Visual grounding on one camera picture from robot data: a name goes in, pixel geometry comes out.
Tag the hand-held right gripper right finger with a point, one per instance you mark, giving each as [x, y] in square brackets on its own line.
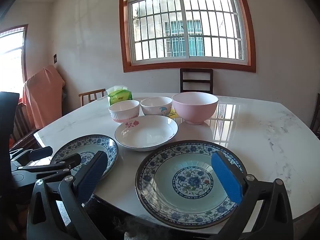
[226, 177]

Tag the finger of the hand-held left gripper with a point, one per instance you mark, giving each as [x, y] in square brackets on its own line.
[67, 163]
[40, 152]

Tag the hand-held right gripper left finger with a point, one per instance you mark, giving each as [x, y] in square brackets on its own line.
[92, 175]

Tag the small blue patterned plate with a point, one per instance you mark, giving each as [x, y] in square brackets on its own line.
[95, 142]

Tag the large blue patterned plate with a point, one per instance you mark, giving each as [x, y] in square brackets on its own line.
[190, 180]

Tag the white plate pink flowers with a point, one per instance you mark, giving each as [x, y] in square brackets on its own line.
[147, 135]

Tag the white ribbed bowl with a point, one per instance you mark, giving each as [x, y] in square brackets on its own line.
[125, 112]

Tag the large pink bowl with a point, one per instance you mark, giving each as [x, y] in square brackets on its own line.
[195, 112]

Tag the white cartoon print bowl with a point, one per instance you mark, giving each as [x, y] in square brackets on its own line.
[155, 110]

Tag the dark wooden bench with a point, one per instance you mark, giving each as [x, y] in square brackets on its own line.
[22, 135]

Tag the orange cloth cover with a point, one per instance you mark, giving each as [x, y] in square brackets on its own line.
[42, 95]

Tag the light wooden chair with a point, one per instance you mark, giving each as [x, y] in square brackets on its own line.
[92, 92]

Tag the yellow warning sticker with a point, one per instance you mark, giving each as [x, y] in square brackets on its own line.
[173, 115]

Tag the green tissue pack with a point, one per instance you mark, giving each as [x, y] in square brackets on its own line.
[121, 96]

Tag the dark wooden chair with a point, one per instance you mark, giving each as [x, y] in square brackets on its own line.
[316, 122]
[196, 70]

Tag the side window wooden frame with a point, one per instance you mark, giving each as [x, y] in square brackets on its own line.
[12, 55]

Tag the black wall switch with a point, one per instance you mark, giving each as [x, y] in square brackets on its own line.
[55, 58]

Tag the large barred window wooden frame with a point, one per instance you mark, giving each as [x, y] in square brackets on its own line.
[185, 17]

